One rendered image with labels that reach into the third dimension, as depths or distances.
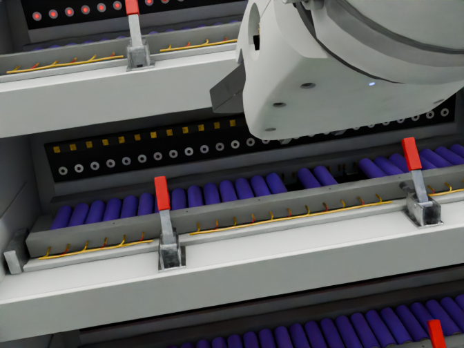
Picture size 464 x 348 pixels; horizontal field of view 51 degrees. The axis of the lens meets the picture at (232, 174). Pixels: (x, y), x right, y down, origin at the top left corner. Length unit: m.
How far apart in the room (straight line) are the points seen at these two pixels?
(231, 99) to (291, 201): 0.32
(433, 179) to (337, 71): 0.44
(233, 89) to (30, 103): 0.30
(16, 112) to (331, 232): 0.34
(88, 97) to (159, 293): 0.20
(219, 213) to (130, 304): 0.14
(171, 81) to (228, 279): 0.20
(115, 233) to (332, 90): 0.40
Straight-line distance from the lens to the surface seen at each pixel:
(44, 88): 0.50
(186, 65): 0.48
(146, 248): 0.53
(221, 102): 0.25
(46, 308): 0.52
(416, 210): 0.54
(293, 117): 0.21
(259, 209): 0.54
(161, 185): 0.50
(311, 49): 0.16
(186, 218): 0.54
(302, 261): 0.50
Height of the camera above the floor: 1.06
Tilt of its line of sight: 2 degrees down
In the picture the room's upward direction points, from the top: 9 degrees counter-clockwise
